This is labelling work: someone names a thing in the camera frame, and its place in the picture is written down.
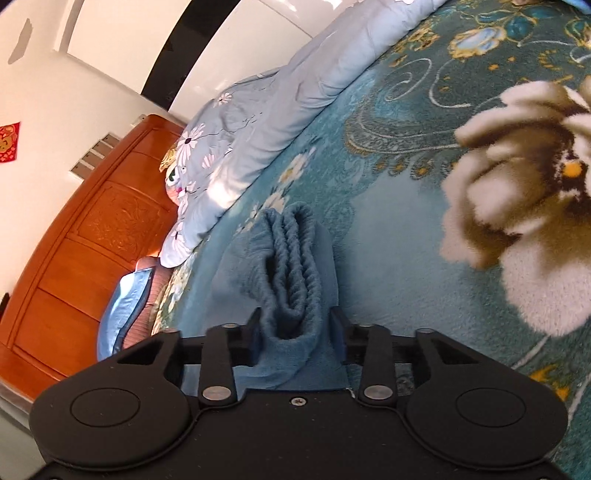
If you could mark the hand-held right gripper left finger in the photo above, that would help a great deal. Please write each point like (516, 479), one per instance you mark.
(255, 337)

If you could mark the brown pillow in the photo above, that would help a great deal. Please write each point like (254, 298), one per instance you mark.
(154, 295)

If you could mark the orange wooden headboard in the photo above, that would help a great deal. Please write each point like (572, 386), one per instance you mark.
(78, 258)

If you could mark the red wall decoration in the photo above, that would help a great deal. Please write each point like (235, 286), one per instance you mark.
(8, 142)

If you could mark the cartoon print pillow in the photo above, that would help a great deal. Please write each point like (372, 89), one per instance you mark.
(171, 177)

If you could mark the blue pillow towel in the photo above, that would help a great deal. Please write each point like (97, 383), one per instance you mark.
(122, 309)

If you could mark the white wardrobe with black band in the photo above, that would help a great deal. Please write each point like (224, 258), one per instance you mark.
(240, 50)

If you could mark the light blue floral quilt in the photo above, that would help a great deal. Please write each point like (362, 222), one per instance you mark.
(258, 120)

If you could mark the row of wall switch panels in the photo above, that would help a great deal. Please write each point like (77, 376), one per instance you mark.
(94, 156)

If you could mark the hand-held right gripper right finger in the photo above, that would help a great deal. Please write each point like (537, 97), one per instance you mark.
(337, 337)

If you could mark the teal floral blanket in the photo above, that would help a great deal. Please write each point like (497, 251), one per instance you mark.
(415, 207)

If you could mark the blue garment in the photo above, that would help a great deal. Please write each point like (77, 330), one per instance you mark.
(291, 286)

